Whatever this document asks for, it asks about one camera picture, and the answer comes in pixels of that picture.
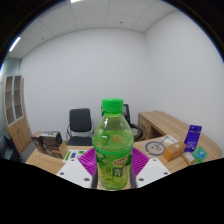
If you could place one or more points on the orange-brown box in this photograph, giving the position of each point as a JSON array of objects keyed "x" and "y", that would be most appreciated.
[{"x": 174, "y": 151}]

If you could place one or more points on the green flat box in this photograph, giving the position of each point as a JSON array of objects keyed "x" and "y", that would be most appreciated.
[{"x": 200, "y": 154}]

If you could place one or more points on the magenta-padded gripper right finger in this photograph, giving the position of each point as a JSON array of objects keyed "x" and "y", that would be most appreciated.
[{"x": 151, "y": 171}]

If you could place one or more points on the small yellow box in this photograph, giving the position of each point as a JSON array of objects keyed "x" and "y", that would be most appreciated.
[{"x": 189, "y": 158}]

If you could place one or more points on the small dark brown box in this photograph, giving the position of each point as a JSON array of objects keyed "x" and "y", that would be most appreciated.
[{"x": 37, "y": 142}]

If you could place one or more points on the black padded office chair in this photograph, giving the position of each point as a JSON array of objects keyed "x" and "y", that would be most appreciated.
[{"x": 80, "y": 126}]

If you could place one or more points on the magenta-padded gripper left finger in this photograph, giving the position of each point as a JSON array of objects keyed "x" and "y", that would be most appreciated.
[{"x": 76, "y": 171}]

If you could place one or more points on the purple upright box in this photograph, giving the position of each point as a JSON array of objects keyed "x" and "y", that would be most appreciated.
[{"x": 193, "y": 138}]

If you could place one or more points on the wooden side desk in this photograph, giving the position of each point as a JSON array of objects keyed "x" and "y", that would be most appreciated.
[{"x": 160, "y": 123}]

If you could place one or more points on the black box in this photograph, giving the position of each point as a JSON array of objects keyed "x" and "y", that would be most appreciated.
[{"x": 50, "y": 141}]

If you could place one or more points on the wooden cabinet with glass doors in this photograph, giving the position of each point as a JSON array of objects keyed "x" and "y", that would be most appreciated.
[{"x": 16, "y": 113}]

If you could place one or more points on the long ceiling light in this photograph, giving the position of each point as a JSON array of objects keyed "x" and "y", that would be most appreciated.
[
  {"x": 14, "y": 44},
  {"x": 76, "y": 1}
]

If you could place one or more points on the green and white leaflet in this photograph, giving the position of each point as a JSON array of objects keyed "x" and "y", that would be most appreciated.
[{"x": 74, "y": 155}]

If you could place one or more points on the green drink bottle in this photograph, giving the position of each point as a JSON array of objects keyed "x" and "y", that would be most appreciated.
[{"x": 113, "y": 150}]

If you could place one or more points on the dark grey armchair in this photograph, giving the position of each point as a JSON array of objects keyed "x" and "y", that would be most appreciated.
[{"x": 8, "y": 150}]

